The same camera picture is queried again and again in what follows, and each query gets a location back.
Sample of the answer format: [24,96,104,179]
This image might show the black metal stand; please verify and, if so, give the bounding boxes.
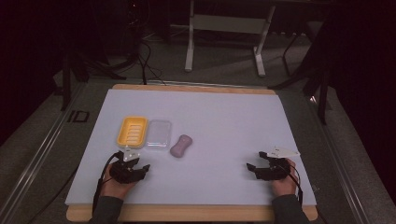
[53,50,128,112]
[268,18,332,126]

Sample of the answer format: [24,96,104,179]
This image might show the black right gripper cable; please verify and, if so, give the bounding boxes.
[281,163,304,208]

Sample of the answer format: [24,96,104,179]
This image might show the purple soap bar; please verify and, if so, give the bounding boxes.
[169,133,193,159]

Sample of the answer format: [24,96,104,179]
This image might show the white desk frame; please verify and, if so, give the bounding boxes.
[184,0,277,78]

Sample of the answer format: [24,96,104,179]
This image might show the white foam mat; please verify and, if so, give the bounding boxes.
[64,89,318,207]

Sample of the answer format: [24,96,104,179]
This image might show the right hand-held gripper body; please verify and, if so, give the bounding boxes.
[254,146,301,182]

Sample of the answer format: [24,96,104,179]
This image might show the clear plastic lid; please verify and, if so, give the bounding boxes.
[145,119,173,150]

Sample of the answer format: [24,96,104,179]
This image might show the black floor cables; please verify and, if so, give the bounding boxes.
[125,0,167,86]

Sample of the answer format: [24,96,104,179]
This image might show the yellow soap dish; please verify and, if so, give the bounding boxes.
[116,116,149,149]

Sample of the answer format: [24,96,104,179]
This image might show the person's left hand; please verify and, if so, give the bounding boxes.
[100,161,138,201]

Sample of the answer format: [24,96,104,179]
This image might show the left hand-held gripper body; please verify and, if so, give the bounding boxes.
[109,146,148,185]

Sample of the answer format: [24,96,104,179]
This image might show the person's right hand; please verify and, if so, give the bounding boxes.
[270,158,299,198]

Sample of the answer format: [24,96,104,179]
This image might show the metal floor rail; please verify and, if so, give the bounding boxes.
[306,94,373,224]
[0,83,88,224]

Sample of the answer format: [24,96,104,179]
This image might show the wooden table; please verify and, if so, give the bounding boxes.
[65,83,319,223]

